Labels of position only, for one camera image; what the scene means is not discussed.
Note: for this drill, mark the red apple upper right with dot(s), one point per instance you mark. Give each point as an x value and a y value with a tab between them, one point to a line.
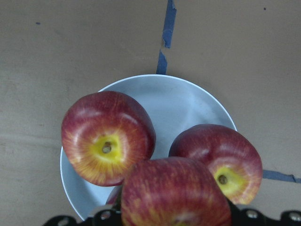
230	157

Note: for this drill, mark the red yellow apple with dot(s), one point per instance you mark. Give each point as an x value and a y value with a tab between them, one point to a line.
173	191

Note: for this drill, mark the red apple lower plate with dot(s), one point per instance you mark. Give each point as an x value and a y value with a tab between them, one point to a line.
114	195

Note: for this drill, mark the red apple upper left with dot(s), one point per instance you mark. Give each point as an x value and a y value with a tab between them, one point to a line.
103	134

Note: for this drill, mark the light blue plate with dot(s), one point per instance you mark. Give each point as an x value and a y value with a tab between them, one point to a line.
173	104

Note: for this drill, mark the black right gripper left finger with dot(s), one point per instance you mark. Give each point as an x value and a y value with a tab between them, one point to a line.
107	215

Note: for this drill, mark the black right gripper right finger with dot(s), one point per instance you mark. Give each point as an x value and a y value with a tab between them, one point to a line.
252	217

